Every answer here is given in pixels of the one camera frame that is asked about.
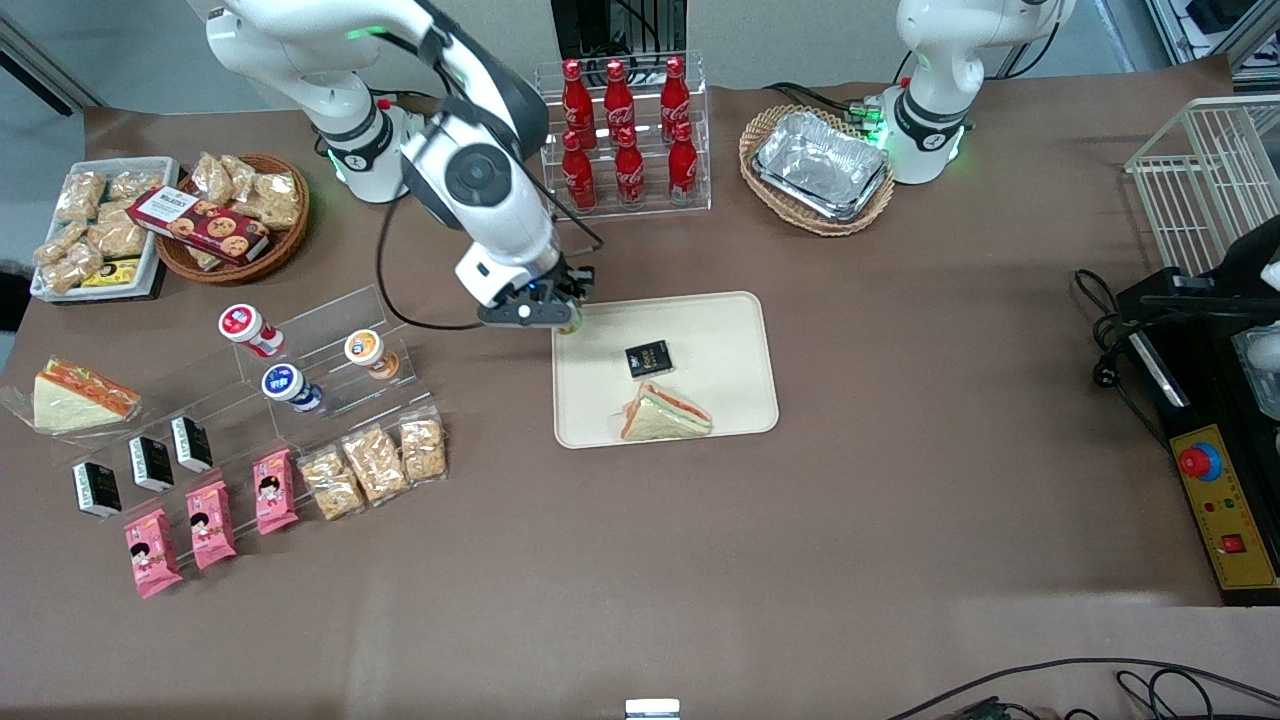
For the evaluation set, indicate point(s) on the white rectangular snack tray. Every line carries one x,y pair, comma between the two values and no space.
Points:
160,170

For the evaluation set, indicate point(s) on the pink snack packet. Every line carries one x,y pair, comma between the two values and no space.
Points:
152,552
210,525
274,490

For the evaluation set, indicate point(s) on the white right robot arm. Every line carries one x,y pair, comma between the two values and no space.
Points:
480,175

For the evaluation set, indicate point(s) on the cream plastic tray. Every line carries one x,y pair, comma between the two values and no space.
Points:
720,340

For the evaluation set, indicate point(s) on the clear bag of puffed snack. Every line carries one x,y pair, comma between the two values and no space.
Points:
280,200
118,235
212,178
135,184
58,243
205,258
70,270
80,195
245,172

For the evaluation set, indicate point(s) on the clear acrylic stepped stand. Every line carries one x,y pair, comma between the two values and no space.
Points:
330,320

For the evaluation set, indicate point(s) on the aluminium foil tray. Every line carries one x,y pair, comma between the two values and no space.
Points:
820,165

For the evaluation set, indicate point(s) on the clear acrylic bottle rack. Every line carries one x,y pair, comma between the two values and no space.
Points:
700,195

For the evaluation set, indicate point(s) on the red cookie box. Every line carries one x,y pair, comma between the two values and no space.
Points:
200,225

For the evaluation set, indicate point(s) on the red cola bottle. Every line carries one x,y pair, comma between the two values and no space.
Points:
578,175
675,90
572,95
629,170
683,165
617,92

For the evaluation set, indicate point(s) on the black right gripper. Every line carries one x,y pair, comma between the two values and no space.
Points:
573,283

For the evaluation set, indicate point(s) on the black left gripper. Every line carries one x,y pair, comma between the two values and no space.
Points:
1242,264

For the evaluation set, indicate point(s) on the blue gum bottle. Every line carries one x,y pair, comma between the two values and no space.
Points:
290,387

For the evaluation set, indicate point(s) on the black equipment rack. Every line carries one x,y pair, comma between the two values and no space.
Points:
620,25

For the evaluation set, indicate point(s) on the small silver metal block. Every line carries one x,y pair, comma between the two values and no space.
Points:
652,709

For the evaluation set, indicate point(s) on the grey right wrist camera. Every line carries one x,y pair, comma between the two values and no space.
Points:
500,314

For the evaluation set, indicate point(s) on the black sealing machine yellow panel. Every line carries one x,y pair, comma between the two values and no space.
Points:
1225,520

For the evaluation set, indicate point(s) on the wrapped triangle sandwich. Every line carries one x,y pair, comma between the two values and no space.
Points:
665,420
70,400

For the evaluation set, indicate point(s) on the wicker basket with foil trays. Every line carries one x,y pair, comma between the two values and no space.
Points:
765,195

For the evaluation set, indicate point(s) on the clear pack of peanut brittle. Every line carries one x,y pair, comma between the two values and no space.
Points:
423,448
375,463
330,483

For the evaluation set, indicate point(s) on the small black box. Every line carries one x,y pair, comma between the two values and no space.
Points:
648,360
97,488
152,463
191,443

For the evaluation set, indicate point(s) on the green gum bottle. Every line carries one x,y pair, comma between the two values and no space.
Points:
571,322

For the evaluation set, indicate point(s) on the red gum bottle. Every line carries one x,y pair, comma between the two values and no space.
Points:
250,330

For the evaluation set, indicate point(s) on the wicker basket with snacks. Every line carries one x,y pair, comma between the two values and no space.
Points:
270,255

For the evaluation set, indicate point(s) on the orange gum bottle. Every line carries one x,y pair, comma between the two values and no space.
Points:
372,353

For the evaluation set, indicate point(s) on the yellow and black packet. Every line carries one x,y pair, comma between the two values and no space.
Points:
112,273

